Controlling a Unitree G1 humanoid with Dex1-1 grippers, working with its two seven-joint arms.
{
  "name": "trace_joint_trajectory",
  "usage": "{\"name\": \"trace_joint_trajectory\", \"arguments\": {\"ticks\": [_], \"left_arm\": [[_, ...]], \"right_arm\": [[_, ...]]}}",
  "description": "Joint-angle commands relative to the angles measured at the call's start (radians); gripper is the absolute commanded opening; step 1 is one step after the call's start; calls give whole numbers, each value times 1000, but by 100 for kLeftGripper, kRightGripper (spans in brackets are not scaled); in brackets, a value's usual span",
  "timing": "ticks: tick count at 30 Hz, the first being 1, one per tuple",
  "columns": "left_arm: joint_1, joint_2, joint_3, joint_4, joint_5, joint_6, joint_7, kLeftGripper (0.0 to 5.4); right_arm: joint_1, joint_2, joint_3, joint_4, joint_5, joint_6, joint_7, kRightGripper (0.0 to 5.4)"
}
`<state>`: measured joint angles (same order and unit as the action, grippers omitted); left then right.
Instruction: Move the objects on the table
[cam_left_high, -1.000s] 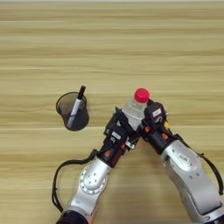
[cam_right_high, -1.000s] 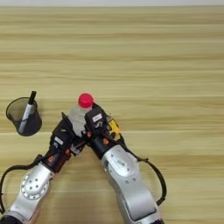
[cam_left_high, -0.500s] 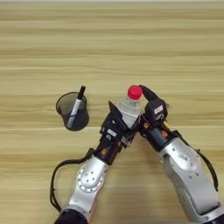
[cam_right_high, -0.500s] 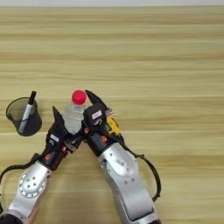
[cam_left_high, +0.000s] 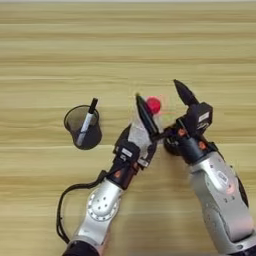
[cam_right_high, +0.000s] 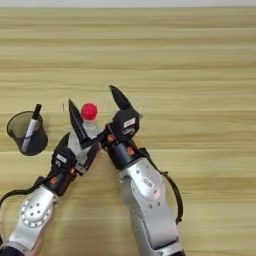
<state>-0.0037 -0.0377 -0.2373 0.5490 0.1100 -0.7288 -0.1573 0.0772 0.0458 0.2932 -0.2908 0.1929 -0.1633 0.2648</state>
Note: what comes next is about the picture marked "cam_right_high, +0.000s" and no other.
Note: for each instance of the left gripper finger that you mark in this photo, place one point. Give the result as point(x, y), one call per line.
point(63, 141)
point(91, 156)

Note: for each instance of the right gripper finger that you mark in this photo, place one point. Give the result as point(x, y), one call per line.
point(77, 121)
point(120, 98)

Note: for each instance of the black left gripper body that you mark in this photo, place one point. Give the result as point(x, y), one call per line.
point(63, 178)

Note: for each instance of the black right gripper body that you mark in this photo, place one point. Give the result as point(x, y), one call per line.
point(121, 151)

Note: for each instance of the clear bottle with red cap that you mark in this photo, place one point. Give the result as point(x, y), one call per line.
point(89, 113)

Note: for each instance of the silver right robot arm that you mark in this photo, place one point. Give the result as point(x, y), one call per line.
point(150, 196)

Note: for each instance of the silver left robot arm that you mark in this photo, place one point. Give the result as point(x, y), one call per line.
point(33, 213)

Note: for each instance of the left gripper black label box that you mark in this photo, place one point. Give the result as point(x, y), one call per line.
point(63, 158)

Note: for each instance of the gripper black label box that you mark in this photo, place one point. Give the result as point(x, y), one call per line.
point(63, 158)
point(126, 123)

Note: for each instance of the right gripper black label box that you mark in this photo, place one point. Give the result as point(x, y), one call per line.
point(126, 123)

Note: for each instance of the black mesh pen cup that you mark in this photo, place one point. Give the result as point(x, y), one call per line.
point(31, 140)

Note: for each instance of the white marker with black cap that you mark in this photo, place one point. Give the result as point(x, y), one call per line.
point(30, 128)

